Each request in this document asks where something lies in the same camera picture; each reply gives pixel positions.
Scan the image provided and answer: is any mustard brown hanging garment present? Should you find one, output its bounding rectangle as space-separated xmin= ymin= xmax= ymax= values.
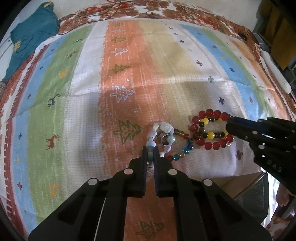
xmin=259 ymin=1 xmax=295 ymax=70

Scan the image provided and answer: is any operator hand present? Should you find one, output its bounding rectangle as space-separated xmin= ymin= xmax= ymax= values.
xmin=276 ymin=184 xmax=290 ymax=207

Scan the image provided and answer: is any silver metal tin box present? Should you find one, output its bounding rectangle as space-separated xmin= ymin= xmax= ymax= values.
xmin=220 ymin=171 xmax=269 ymax=224

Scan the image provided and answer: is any teal blue garment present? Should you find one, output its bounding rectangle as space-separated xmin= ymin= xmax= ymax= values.
xmin=2 ymin=1 xmax=59 ymax=83

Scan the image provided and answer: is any striped colourful cloth mat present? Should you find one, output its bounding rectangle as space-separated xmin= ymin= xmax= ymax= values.
xmin=1 ymin=19 xmax=295 ymax=238

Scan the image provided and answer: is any red bead bracelet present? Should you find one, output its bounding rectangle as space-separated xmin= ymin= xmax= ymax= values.
xmin=188 ymin=108 xmax=235 ymax=151

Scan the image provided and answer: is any small metal ring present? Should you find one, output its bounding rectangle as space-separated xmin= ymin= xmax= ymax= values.
xmin=159 ymin=134 xmax=172 ymax=147

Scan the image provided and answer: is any multicolour glass bead bracelet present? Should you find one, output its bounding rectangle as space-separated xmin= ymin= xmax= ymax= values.
xmin=166 ymin=128 xmax=194 ymax=162

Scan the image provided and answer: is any pastel stone charm bracelet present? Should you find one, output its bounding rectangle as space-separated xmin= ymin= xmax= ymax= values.
xmin=145 ymin=121 xmax=176 ymax=181

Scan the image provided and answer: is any yellow and black bead bracelet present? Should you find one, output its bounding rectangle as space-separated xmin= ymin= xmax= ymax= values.
xmin=193 ymin=116 xmax=230 ymax=141

